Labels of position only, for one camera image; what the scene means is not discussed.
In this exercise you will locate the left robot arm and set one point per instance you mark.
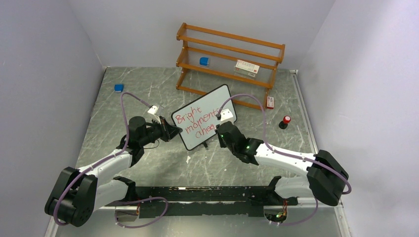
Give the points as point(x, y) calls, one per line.
point(78, 193)

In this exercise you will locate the wooden two-tier rack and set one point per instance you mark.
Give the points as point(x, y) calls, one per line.
point(224, 49)

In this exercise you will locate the whiteboard with black frame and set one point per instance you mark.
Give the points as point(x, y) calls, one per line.
point(197, 119)

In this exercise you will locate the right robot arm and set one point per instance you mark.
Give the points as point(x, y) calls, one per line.
point(316, 175)

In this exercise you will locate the blue eraser on rack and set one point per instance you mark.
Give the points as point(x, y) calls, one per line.
point(204, 61)

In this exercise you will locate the small red white box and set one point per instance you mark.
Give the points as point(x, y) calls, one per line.
point(270, 102)

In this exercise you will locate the red emergency stop button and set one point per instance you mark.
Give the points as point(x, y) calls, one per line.
point(285, 122)

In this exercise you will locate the blue eraser on table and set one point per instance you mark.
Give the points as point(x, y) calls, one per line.
point(118, 88)

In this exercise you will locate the white red box on rack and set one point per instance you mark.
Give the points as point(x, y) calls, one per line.
point(246, 68)

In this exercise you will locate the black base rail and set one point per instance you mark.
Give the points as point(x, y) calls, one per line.
point(197, 201)

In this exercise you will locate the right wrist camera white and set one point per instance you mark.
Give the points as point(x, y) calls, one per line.
point(225, 116)

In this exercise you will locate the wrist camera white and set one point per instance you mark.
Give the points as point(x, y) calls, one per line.
point(225, 116)
point(154, 113)

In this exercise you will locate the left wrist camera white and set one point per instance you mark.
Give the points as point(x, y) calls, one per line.
point(154, 113)

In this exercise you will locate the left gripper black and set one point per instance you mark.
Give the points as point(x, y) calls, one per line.
point(167, 131)

